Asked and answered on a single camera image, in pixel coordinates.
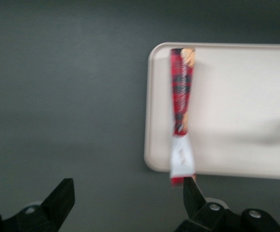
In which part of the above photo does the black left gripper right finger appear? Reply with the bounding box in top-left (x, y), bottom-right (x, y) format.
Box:
top-left (175, 176), bottom-right (229, 232)

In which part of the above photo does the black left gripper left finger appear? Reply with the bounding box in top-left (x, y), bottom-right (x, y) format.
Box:
top-left (0, 177), bottom-right (76, 232)

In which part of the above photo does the red cookie box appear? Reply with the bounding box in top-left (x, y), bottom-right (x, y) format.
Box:
top-left (169, 47), bottom-right (198, 188)

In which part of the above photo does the beige plastic tray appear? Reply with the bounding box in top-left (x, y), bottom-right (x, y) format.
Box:
top-left (143, 42), bottom-right (280, 182)

